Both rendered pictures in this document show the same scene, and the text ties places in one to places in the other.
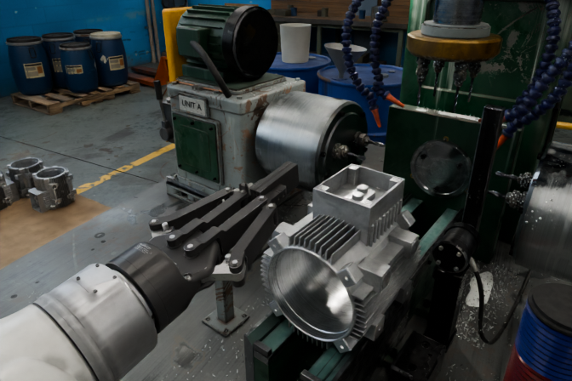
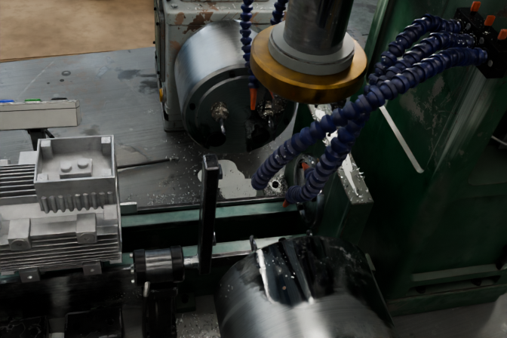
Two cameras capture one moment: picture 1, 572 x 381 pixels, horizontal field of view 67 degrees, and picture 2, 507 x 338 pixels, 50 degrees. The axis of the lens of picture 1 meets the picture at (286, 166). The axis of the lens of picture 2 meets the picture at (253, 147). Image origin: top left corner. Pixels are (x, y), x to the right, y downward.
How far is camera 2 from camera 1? 81 cm
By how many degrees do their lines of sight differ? 34
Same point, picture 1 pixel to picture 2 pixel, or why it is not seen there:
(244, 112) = (173, 23)
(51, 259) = (17, 75)
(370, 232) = (42, 202)
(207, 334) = not seen: hidden behind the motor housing
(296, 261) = not seen: hidden behind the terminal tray
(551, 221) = (222, 305)
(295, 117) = (197, 54)
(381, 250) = (56, 222)
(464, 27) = (284, 52)
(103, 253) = (50, 90)
